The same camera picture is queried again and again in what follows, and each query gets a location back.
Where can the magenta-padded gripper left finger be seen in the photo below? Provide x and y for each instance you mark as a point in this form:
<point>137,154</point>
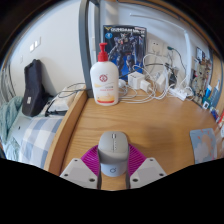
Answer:
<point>78,171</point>

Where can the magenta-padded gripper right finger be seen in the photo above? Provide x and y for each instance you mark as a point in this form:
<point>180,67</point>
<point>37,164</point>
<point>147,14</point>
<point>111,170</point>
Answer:
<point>148,171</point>

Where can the grey computer mouse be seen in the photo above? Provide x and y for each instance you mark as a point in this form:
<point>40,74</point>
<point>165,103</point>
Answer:
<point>113,150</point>

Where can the pastel cloud print mouse pad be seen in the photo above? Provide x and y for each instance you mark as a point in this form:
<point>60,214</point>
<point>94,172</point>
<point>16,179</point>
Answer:
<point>203,146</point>

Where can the blue checked bed sheet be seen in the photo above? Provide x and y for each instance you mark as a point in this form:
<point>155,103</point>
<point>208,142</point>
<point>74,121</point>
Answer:
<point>40,140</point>

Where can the white power strip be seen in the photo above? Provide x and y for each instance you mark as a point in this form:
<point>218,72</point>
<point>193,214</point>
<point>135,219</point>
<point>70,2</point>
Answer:
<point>177,94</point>

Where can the white charger block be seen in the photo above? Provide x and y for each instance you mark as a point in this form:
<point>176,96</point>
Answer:
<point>136,80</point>
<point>146,86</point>

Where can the teal blanket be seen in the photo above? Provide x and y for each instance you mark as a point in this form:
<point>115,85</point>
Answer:
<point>10,116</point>

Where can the small white cube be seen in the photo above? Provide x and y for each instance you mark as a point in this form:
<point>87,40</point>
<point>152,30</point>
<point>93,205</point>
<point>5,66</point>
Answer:
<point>206,105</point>

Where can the white pump bottle red cap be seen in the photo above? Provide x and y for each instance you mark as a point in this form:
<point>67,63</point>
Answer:
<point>104,83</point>

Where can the black bag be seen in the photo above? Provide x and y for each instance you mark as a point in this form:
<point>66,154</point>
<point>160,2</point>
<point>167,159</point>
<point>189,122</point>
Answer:
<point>33,86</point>

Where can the blue white tube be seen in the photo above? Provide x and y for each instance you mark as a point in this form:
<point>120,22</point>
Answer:
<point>208,91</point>

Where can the blue robot model kit box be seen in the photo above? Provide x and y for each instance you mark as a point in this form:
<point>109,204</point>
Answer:
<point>128,46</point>

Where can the white printed model box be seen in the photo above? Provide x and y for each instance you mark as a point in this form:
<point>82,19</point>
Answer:
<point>200,54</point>

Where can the grey metal desk frame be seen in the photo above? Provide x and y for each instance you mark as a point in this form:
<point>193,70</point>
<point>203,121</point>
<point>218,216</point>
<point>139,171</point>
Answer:
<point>85,50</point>

